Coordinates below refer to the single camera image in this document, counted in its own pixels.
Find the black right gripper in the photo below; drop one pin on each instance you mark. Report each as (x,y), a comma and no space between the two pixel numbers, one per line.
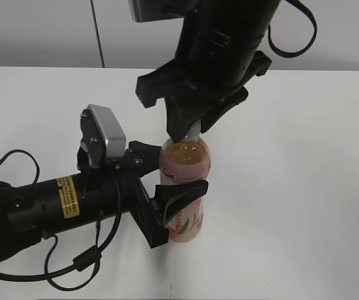
(171,80)

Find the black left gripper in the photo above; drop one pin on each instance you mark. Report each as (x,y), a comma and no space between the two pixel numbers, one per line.
(116,188)

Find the pink oolong tea bottle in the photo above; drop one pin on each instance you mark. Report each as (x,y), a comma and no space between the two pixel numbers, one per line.
(185,164)

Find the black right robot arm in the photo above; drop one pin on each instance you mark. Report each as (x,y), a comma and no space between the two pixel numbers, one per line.
(216,55)

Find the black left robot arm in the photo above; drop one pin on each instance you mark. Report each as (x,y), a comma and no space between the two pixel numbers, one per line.
(28,213)

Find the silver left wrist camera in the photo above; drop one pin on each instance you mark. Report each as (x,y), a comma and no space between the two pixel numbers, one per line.
(103,139)

